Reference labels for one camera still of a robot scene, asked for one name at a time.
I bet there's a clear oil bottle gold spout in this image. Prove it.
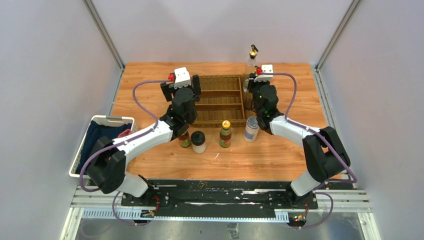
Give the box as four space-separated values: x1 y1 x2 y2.
245 44 259 67

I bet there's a silver-lid shaker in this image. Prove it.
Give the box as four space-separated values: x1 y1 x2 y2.
244 116 260 143

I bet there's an oil bottle with brown residue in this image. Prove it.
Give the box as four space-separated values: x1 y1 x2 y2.
242 77 249 93

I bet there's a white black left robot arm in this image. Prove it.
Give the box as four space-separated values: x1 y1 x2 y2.
79 73 202 207

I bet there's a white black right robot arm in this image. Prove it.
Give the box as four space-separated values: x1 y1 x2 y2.
247 73 351 209

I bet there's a wicker divided tray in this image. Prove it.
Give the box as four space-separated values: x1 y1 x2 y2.
192 74 256 128

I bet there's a sauce bottle yellow cap left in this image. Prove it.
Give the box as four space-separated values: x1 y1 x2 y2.
178 130 191 148

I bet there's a sauce bottle yellow cap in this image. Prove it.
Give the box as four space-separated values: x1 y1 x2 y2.
219 120 232 148
178 130 191 148

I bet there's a black-lid spice jar front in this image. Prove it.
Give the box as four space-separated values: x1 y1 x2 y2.
190 131 207 154

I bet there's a sauce bottle yellow cap right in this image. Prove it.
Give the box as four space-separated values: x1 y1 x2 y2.
219 120 232 148

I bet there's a pink cloth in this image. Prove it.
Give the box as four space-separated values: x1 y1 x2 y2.
117 129 132 138

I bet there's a navy blue cloth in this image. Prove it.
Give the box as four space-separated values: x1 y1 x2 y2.
75 120 133 174

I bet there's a white laundry basket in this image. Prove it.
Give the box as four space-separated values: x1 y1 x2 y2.
69 115 137 178

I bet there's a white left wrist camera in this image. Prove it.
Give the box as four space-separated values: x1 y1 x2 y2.
167 67 192 89

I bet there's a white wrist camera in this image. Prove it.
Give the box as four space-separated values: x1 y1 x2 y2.
167 67 192 89
253 64 274 82

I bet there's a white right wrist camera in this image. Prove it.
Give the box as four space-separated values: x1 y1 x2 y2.
253 64 274 82

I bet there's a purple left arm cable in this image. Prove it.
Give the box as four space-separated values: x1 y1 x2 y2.
78 79 173 227

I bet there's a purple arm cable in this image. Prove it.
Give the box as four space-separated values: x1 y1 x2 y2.
273 72 358 231
78 79 173 227

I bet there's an aluminium frame post right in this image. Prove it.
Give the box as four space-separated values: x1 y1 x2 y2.
315 0 362 71

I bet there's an aluminium frame post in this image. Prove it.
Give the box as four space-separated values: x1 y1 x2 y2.
82 0 125 72
315 0 362 71

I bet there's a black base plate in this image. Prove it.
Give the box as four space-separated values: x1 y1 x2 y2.
120 179 318 219

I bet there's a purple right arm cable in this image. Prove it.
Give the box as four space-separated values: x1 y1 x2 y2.
273 72 358 231

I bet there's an aluminium frame post left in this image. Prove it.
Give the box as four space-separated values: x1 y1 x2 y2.
82 0 125 72

